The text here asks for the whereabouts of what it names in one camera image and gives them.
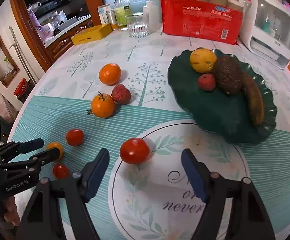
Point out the small metal tin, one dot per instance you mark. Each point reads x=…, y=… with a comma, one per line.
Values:
x=110, y=14

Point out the dark avocado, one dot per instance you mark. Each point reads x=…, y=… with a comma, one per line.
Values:
x=228, y=74

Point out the small dried leaf stem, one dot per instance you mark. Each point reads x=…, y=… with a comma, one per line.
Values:
x=89, y=112

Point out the mandarin orange with stem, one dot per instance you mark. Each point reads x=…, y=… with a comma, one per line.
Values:
x=102, y=105

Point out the white blue carton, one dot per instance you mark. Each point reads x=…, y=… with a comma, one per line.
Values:
x=102, y=11

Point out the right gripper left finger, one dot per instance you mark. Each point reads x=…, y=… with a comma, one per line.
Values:
x=42, y=218

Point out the red lychee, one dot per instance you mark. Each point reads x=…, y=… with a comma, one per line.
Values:
x=206, y=82
x=121, y=94

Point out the dark green leaf plate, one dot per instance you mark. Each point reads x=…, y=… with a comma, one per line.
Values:
x=217, y=112

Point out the patterned tablecloth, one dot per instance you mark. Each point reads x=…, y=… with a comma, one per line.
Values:
x=154, y=199

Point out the brown overripe banana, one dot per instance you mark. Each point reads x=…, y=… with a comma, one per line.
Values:
x=255, y=102

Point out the large red cherry tomato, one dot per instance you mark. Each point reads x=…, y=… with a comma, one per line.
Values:
x=134, y=151

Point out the glass bottle green label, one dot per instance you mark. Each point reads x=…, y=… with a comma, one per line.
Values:
x=122, y=9

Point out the red round container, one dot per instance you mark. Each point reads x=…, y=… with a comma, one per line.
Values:
x=21, y=88

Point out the white plastic squeeze bottle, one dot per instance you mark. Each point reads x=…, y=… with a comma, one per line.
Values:
x=153, y=15

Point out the yellow rectangular box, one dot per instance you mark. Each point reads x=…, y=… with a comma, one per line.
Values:
x=92, y=34

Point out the clear drinking glass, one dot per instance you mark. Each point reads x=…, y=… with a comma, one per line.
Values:
x=138, y=24

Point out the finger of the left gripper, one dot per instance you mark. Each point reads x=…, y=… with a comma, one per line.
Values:
x=12, y=149
x=35, y=162

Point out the white cup sterilizer cabinet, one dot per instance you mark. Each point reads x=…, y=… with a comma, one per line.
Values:
x=265, y=31

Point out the red paper cup package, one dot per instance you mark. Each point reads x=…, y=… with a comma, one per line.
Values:
x=217, y=20

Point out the yellow orange with sticker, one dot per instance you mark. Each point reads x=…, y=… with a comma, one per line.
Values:
x=202, y=60

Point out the person's left hand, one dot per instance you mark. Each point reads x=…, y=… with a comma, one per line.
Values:
x=11, y=215

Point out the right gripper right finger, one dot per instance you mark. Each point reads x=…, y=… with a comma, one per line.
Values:
x=248, y=217

